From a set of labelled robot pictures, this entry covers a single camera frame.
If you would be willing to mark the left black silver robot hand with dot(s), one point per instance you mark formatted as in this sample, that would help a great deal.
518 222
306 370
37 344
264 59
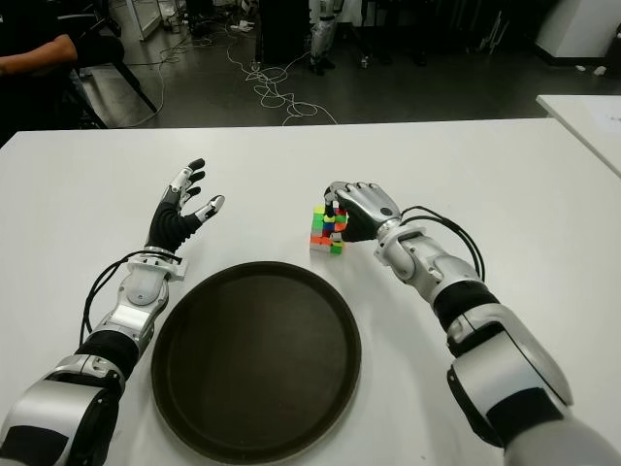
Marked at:
167 223

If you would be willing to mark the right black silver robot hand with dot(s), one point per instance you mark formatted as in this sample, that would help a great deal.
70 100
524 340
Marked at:
371 209

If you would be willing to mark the multicoloured Rubik's cube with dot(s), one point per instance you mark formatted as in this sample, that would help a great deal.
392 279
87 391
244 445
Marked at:
320 223

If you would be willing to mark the left silver black robot arm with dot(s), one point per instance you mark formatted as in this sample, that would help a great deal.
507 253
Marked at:
138 291

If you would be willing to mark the bystander bare forearm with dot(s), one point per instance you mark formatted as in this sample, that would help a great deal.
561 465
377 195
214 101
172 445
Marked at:
43 56

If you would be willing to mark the right silver black robot arm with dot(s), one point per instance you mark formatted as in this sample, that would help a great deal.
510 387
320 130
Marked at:
504 359

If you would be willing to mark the dark brown round plate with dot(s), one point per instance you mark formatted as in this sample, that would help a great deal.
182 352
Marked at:
257 364

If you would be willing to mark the small silver floor object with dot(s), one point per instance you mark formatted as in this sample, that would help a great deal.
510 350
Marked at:
365 61

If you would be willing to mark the white humanoid robot legs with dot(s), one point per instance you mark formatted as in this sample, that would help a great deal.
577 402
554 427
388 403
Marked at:
320 34

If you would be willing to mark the black chair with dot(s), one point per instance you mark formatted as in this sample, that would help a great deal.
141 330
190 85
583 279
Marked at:
104 48

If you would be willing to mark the black cabinet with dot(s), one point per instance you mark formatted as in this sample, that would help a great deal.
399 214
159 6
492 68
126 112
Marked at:
286 29

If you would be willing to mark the white cabinet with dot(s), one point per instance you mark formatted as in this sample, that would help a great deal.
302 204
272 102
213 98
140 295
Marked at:
145 14

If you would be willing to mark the white power strip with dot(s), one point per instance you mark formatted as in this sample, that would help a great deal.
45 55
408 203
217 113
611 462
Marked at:
241 26

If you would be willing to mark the grey folded stand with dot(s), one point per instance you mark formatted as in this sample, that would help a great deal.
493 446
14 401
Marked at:
492 34

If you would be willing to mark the white side table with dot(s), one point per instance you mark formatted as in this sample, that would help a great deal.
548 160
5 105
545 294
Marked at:
587 121

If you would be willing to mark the seated person black clothing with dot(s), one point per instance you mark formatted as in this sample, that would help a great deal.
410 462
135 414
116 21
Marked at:
24 19

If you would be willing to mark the small white floor object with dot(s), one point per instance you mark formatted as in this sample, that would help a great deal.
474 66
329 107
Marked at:
600 70

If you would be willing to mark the white machine base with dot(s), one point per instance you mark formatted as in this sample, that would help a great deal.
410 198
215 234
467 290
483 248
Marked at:
577 29

